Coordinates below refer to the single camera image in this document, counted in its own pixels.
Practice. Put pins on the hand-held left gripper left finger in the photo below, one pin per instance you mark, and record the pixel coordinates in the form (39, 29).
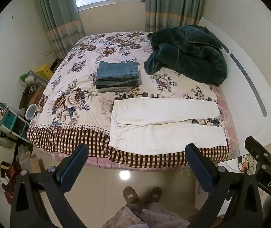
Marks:
(75, 166)

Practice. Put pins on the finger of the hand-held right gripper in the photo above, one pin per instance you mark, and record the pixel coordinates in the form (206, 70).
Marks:
(256, 150)

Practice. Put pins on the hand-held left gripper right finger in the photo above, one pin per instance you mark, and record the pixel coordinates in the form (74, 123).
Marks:
(198, 168)

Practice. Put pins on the white pants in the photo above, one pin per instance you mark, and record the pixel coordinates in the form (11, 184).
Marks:
(164, 111)

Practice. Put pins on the grey folded pants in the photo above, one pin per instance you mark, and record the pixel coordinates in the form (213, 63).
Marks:
(116, 89)

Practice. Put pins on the white nightstand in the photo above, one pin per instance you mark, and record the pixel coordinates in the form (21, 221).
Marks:
(228, 165)

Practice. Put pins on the cardboard box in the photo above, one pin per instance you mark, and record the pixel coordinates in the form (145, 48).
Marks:
(33, 163)

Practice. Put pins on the brown slipper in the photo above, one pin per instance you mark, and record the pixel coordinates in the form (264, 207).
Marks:
(155, 194)
(130, 194)

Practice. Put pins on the white headboard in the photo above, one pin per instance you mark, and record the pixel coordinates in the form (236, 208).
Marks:
(242, 92)

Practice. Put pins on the red checked cloth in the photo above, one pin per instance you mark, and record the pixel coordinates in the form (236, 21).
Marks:
(10, 175)

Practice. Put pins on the white plastic bucket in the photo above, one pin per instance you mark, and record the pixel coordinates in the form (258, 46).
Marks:
(31, 111)

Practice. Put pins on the floral bed cover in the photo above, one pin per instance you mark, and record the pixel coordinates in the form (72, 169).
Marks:
(78, 95)

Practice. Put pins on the teal shelf rack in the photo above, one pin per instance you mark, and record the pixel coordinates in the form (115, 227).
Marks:
(7, 121)

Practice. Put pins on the dark folded jeans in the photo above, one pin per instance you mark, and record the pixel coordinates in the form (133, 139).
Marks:
(116, 83)

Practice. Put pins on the yellow box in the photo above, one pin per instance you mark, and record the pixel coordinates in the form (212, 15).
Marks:
(44, 71)

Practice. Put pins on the green bag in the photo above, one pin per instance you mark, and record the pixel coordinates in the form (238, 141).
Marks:
(23, 77)

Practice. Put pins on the blue folded jeans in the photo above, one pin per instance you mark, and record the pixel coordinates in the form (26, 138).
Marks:
(116, 70)

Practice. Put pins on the dark green quilt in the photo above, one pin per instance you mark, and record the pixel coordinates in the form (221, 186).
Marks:
(192, 52)

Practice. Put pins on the grey-green curtain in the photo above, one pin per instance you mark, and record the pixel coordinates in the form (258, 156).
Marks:
(54, 16)
(173, 4)

